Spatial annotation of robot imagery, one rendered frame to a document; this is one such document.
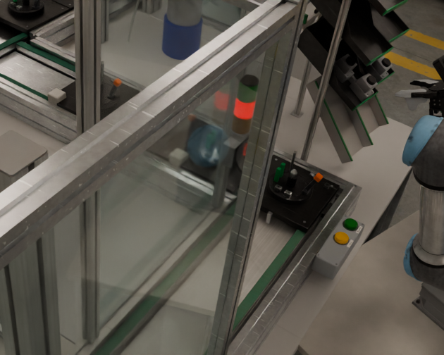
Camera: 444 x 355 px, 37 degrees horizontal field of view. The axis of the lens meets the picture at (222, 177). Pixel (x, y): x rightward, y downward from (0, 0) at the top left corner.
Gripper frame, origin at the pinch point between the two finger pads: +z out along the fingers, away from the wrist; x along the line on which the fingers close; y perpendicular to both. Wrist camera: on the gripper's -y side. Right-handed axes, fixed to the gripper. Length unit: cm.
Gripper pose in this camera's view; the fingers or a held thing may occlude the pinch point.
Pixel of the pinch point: (405, 86)
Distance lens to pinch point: 203.5
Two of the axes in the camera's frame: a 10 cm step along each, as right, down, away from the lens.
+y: 2.0, 8.9, 4.2
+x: 6.5, -4.4, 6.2
